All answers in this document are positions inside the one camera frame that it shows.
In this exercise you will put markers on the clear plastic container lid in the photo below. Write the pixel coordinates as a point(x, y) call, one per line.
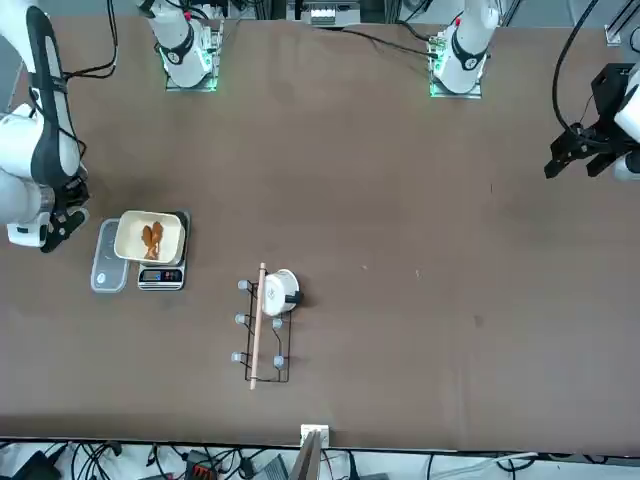
point(107, 272)

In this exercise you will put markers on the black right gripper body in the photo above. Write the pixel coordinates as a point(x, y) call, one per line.
point(59, 197)

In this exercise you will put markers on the white smiley mug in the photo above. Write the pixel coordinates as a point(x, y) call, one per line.
point(277, 295)

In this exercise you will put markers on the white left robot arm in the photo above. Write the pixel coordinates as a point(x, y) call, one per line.
point(467, 55)

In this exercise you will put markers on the grey metal box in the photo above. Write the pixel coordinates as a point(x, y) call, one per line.
point(325, 15)

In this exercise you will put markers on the aluminium corner bracket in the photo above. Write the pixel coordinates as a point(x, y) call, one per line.
point(614, 32)

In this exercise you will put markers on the grey power adapter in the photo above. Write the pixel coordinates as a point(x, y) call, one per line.
point(272, 470)

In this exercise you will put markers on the cream rectangular container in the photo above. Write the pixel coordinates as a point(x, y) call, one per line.
point(127, 245)

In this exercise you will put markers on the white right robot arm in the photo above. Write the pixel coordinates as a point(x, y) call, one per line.
point(17, 145)

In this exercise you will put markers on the red and black device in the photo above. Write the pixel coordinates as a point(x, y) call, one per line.
point(200, 467)

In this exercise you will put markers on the black power adapter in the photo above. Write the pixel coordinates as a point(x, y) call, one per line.
point(37, 467)

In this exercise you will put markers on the brown fried chicken toy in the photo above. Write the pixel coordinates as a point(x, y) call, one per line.
point(150, 240)

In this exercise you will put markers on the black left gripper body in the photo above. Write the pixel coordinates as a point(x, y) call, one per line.
point(612, 85)

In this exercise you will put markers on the aluminium camera post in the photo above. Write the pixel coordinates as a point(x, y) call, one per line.
point(312, 455)

